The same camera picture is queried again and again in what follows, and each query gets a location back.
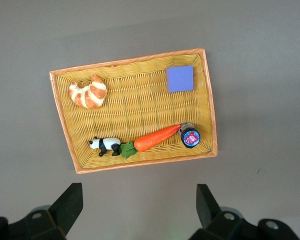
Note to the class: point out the orange toy carrot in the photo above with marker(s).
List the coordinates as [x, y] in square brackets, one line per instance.
[155, 138]

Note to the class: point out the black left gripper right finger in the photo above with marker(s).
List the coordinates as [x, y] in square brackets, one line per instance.
[211, 215]

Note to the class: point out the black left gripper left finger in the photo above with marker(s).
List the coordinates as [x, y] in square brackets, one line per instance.
[63, 212]

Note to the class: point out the yellow basket with orange rim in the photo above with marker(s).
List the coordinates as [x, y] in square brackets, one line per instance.
[140, 107]

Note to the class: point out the purple foam block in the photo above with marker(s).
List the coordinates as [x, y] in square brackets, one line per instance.
[180, 78]

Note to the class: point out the toy croissant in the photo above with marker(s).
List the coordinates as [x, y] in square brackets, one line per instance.
[90, 96]

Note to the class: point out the small purple-lidded jar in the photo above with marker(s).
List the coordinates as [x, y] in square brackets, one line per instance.
[190, 137]

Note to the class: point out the toy panda figure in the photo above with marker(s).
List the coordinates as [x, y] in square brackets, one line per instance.
[107, 144]

